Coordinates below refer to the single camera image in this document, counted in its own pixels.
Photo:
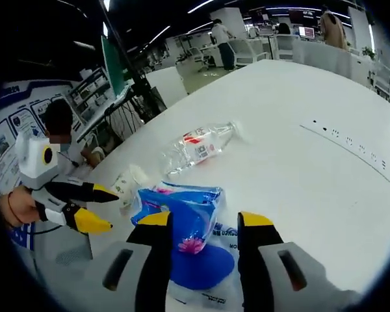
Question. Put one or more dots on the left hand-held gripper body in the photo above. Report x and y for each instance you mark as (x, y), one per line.
(35, 162)

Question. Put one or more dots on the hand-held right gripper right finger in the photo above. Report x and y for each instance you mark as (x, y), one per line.
(256, 253)

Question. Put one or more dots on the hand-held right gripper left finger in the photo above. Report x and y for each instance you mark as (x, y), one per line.
(152, 253)

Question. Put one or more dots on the white paper cup green print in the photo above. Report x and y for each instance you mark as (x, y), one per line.
(126, 187)

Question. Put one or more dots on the blue packet with pink flower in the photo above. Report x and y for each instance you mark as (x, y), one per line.
(188, 214)

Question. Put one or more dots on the clear bag with blue pad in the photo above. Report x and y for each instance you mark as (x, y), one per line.
(204, 266)

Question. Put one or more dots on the clear plastic water bottle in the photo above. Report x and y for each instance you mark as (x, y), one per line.
(195, 151)

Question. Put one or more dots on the white tabletop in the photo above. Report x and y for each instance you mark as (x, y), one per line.
(295, 211)

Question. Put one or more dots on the person's left hand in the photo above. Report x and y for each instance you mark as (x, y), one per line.
(19, 208)

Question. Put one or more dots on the white storage shelf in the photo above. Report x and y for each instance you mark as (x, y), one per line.
(91, 94)

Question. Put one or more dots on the large display panel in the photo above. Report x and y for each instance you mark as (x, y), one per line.
(112, 68)

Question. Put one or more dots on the black stand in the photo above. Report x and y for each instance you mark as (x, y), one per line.
(130, 71)

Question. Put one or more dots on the white office chair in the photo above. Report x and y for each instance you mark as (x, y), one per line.
(384, 79)
(247, 52)

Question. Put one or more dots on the potted green plant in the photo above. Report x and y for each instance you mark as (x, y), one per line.
(368, 52)

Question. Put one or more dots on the wall poster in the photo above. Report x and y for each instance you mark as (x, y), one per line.
(16, 136)

